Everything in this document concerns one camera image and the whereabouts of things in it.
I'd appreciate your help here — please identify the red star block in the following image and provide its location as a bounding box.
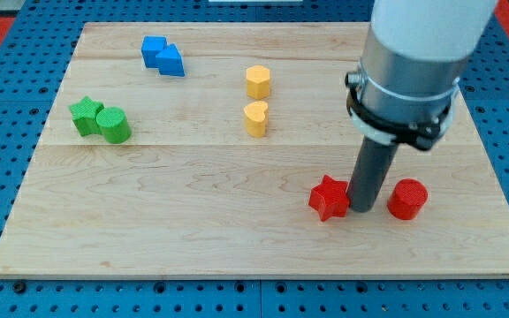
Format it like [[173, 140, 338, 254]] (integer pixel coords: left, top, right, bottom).
[[308, 175, 351, 222]]

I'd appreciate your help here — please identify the light wooden board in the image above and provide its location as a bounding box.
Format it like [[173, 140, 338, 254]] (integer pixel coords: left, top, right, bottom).
[[0, 22, 509, 280]]

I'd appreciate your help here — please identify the blue cube block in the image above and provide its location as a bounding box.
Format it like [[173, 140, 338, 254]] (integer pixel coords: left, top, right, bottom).
[[141, 35, 167, 68]]

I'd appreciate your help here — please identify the red cylinder block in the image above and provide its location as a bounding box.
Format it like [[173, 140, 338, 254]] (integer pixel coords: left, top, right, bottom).
[[387, 178, 429, 220]]

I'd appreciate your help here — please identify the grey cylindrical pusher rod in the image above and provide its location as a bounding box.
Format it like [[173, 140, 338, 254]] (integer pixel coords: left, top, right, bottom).
[[346, 137, 398, 213]]

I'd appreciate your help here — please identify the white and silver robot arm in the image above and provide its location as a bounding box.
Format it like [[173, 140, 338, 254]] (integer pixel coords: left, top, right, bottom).
[[345, 0, 498, 212]]

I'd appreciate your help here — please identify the green cylinder block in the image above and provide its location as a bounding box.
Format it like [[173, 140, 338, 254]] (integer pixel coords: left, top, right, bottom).
[[96, 107, 132, 144]]

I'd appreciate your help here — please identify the yellow heart block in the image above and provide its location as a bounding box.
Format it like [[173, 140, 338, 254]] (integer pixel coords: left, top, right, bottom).
[[243, 101, 269, 138]]

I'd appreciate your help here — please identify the blue triangle block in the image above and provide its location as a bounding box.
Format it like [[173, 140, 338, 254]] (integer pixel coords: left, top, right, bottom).
[[155, 43, 186, 77]]

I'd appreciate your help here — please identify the green star block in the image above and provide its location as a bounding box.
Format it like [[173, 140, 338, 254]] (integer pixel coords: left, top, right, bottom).
[[69, 96, 104, 137]]

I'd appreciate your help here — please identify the yellow hexagon block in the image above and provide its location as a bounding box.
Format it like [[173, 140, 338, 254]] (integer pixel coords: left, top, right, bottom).
[[246, 65, 270, 100]]

